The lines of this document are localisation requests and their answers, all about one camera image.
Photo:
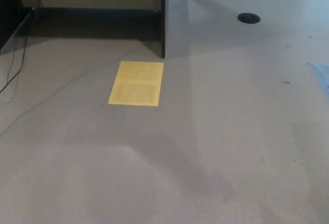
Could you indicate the yellow paper sheet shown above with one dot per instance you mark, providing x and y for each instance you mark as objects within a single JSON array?
[{"x": 136, "y": 84}]

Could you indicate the dark desk side panel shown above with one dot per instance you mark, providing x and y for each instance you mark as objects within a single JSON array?
[{"x": 163, "y": 16}]

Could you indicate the black round desk grommet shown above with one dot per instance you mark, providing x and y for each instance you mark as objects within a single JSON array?
[{"x": 248, "y": 18}]

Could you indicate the light blue plastic sheet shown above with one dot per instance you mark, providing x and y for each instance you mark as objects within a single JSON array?
[{"x": 322, "y": 76}]

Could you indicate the black cabinet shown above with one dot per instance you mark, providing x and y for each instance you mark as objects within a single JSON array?
[{"x": 9, "y": 8}]

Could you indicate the dark wall baseboard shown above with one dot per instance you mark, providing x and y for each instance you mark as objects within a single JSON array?
[{"x": 97, "y": 13}]

